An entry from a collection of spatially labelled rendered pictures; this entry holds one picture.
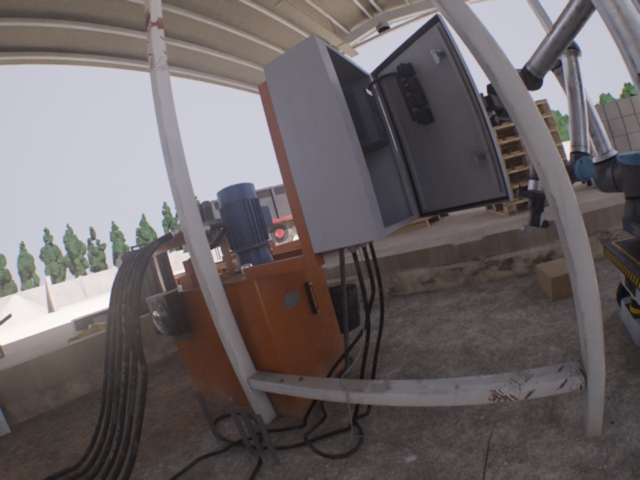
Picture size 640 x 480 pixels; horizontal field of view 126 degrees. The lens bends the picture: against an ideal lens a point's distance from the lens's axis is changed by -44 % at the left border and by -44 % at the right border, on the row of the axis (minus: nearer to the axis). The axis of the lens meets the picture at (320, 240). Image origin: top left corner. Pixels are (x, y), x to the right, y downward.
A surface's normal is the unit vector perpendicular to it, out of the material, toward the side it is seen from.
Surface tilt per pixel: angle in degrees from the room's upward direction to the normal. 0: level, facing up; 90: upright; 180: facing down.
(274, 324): 90
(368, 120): 90
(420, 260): 90
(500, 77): 93
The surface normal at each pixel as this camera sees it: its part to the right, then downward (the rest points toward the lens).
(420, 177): -0.88, 0.26
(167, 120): 0.81, -0.18
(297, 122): -0.54, 0.18
